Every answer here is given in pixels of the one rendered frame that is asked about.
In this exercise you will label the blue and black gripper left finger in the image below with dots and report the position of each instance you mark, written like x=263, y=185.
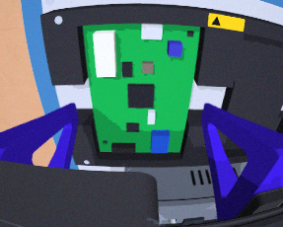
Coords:
x=19, y=143

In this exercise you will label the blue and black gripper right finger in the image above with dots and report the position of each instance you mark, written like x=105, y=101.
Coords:
x=263, y=171

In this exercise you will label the green circuit board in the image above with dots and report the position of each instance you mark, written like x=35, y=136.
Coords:
x=140, y=78

